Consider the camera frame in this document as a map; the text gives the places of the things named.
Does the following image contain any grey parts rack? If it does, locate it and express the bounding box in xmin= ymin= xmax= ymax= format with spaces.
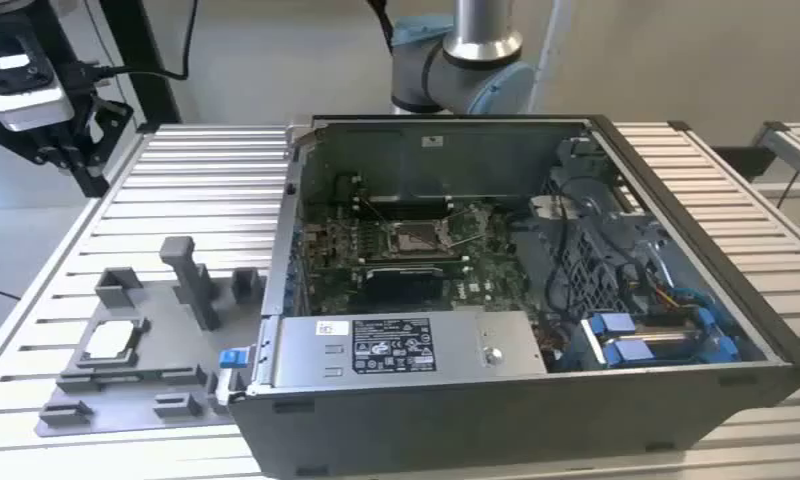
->
xmin=33 ymin=235 xmax=268 ymax=439

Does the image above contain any CPU socket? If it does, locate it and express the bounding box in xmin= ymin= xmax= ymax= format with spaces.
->
xmin=386 ymin=222 xmax=453 ymax=255

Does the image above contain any open dark PC case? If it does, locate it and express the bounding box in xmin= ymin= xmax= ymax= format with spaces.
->
xmin=229 ymin=113 xmax=800 ymax=479

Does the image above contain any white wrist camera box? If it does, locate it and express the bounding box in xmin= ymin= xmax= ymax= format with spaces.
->
xmin=0 ymin=29 xmax=75 ymax=134

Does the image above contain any green motherboard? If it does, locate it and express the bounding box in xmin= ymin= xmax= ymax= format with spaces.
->
xmin=292 ymin=197 xmax=554 ymax=321

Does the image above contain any black wire in case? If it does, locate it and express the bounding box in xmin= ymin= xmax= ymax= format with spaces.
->
xmin=544 ymin=177 xmax=579 ymax=316

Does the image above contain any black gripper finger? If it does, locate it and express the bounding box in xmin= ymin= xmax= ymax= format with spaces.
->
xmin=0 ymin=119 xmax=85 ymax=171
xmin=71 ymin=97 xmax=134 ymax=197

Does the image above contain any silver power supply unit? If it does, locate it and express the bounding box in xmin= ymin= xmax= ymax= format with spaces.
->
xmin=272 ymin=310 xmax=548 ymax=389

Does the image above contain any black upright frame post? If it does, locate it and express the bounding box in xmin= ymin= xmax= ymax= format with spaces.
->
xmin=98 ymin=0 xmax=182 ymax=132

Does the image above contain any hard disk in blue carrier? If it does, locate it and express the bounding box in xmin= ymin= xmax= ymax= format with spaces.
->
xmin=599 ymin=337 xmax=740 ymax=367
xmin=583 ymin=310 xmax=715 ymax=337

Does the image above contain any black camera cable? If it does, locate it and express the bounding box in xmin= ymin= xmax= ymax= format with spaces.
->
xmin=65 ymin=0 xmax=194 ymax=89

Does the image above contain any blue-grey drive cage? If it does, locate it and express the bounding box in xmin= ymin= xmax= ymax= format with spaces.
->
xmin=510 ymin=137 xmax=741 ymax=372

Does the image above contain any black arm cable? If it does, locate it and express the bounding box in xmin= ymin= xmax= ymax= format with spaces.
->
xmin=364 ymin=0 xmax=401 ymax=51

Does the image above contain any black heat sink block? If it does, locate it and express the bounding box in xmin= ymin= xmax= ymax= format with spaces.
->
xmin=362 ymin=266 xmax=442 ymax=303

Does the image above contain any thin hanging cable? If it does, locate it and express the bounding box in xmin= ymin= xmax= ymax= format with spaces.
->
xmin=776 ymin=169 xmax=795 ymax=212

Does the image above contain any CPU with silver top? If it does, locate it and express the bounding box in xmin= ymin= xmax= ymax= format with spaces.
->
xmin=81 ymin=320 xmax=140 ymax=362

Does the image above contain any thin metal locking lever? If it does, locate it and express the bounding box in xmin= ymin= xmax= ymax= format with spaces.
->
xmin=449 ymin=230 xmax=488 ymax=250

